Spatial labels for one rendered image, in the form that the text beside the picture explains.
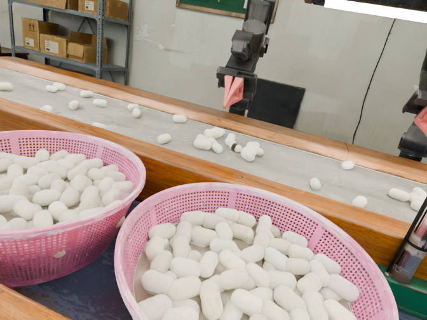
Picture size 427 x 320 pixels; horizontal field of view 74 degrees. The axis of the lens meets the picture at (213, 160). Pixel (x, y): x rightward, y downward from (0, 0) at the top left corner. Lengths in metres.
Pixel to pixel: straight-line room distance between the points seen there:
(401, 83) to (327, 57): 0.59
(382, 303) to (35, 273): 0.34
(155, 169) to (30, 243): 0.22
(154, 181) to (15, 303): 0.29
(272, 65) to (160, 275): 2.47
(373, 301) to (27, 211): 0.37
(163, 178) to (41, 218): 0.19
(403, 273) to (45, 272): 0.42
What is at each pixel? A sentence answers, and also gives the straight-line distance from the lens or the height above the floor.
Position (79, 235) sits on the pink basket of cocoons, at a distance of 0.33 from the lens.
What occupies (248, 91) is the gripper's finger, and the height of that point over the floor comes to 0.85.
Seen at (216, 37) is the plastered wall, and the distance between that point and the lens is 2.80.
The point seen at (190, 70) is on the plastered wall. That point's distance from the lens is 2.89.
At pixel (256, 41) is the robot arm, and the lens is 0.75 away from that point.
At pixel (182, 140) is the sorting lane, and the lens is 0.63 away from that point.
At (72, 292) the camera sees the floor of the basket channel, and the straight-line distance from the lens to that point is 0.37.
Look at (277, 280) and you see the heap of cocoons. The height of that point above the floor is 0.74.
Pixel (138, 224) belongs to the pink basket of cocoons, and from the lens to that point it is 0.33.
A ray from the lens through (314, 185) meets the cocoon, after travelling 0.54.
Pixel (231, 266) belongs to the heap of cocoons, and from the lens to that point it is 0.32.
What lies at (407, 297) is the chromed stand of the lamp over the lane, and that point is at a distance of 0.48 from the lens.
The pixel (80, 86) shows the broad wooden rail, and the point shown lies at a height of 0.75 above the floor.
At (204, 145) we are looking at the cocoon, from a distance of 0.59.
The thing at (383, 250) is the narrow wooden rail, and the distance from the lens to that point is 0.46.
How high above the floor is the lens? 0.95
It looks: 22 degrees down
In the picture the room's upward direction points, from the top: 12 degrees clockwise
